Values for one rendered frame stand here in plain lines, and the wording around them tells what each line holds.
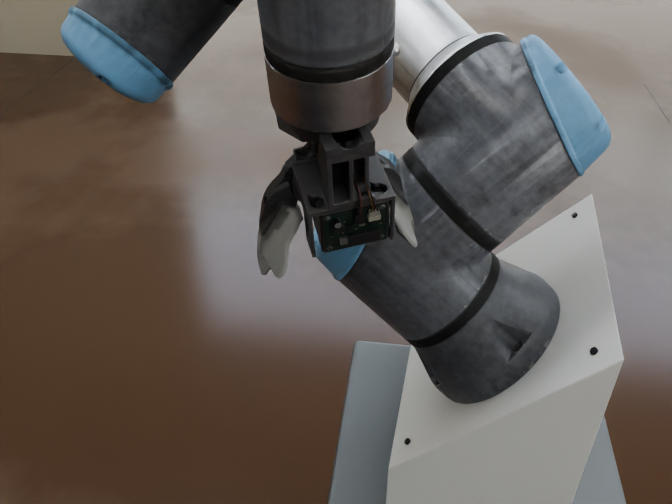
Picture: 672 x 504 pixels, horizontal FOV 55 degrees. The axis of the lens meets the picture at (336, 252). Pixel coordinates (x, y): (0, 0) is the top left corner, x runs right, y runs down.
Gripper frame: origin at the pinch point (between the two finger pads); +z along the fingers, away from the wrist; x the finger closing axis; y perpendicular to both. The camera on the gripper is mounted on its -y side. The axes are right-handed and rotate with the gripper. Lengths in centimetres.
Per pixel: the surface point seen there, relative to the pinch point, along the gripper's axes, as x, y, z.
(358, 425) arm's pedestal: 1.9, -0.4, 41.5
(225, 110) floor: -2, -292, 197
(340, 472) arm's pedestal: -2.7, 6.6, 39.4
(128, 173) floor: -59, -227, 176
